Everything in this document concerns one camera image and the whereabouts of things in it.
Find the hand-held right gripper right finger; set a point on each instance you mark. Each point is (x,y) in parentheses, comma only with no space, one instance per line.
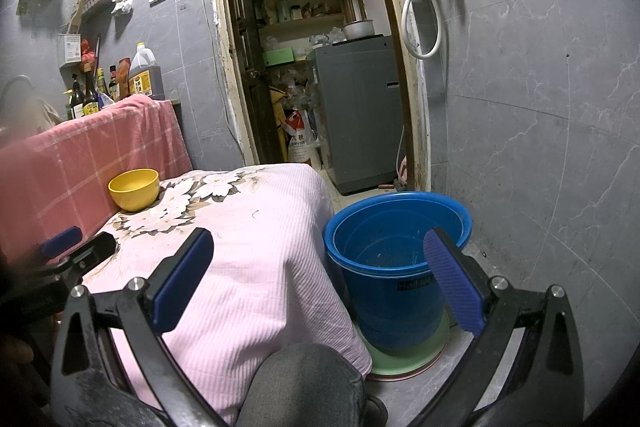
(452,277)

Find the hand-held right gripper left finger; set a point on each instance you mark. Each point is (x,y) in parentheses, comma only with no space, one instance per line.
(182,277)

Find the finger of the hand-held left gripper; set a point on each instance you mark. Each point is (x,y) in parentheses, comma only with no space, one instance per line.
(92,252)
(61,241)

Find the blue plastic bucket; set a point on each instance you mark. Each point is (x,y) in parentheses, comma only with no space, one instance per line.
(390,257)

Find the person's left hand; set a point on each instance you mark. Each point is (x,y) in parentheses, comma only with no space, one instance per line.
(12,354)

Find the yellow bowl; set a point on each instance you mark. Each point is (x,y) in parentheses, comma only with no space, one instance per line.
(134,194)

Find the pink floral blanket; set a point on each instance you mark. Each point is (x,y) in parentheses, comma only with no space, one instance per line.
(260,257)

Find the pink checked blanket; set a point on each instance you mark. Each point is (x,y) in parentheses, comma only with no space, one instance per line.
(75,157)

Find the green plastic basin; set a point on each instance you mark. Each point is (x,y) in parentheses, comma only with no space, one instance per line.
(400,357)

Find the short dark glass bottle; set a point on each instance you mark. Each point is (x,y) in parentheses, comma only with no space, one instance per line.
(76,99)

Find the dark shoe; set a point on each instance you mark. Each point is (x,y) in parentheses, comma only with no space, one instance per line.
(375,409)

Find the person's grey trouser leg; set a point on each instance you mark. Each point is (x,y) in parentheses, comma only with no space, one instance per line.
(300,387)

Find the yellow capped bottle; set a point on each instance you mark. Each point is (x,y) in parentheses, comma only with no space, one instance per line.
(101,82)

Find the orange pouch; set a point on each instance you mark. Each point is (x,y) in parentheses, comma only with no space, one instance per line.
(123,74)

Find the white sack red print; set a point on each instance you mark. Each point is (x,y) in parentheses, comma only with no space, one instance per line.
(302,137)

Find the large cooking oil jug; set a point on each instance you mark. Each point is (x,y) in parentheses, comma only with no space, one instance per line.
(145,74)

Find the red mesh bag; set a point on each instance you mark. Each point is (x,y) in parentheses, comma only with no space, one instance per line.
(87,52)

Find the dark wooden door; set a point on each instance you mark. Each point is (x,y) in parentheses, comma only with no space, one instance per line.
(245,47)

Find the green box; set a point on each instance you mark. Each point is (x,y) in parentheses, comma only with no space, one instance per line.
(277,56)

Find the white crumpled cloth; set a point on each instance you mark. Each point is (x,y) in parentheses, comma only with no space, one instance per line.
(122,4)

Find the small metal pot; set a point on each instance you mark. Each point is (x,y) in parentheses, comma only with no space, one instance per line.
(359,28)

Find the wooden door frame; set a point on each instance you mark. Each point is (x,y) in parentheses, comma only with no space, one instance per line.
(220,32)

